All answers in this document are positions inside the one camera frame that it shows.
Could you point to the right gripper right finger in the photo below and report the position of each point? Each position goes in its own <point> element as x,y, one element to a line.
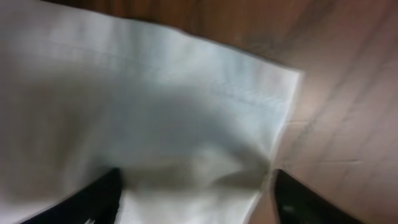
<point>297,204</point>

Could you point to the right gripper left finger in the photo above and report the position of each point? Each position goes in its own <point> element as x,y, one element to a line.
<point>97,202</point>

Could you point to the white t-shirt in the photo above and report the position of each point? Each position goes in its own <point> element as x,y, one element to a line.
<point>193,125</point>

